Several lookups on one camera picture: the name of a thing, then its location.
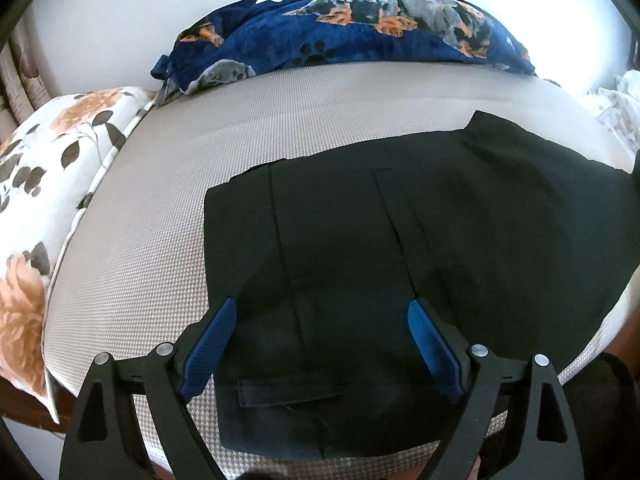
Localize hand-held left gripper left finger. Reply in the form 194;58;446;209
59;296;238;480

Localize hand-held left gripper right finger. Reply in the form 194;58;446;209
407;297;585;480

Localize black pants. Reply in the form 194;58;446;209
204;110;640;462

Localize grey woven mattress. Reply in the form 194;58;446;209
42;60;633;476

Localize floral print pillow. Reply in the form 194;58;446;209
0;86;158;423

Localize white printed cloth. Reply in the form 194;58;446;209
580;72;640;153

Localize navy dog print blanket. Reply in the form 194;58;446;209
151;0;538;106

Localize patterned curtain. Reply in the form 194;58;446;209
0;15;53;126

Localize dark wooden bed frame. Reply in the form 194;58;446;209
0;375;66;433

